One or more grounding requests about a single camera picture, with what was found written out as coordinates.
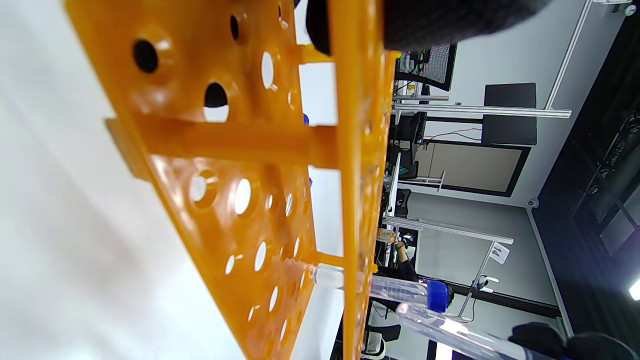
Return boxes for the person's right hand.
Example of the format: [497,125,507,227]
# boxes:
[507,321,640,360]

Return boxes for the aluminium frame beam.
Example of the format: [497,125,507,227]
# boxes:
[392,102,572,119]
[382,216,515,246]

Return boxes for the black framed beige board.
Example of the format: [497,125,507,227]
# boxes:
[415,139,532,198]

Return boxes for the black wall panel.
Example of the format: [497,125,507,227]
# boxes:
[481,82,538,146]

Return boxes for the person's left hand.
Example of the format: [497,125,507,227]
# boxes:
[305,0,551,56]

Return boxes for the white paper tag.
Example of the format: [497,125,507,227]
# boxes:
[490,242,511,265]

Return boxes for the black monitor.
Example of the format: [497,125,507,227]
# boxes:
[395,44,458,92]

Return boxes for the orange test tube rack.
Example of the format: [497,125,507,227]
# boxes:
[64,0,401,360]

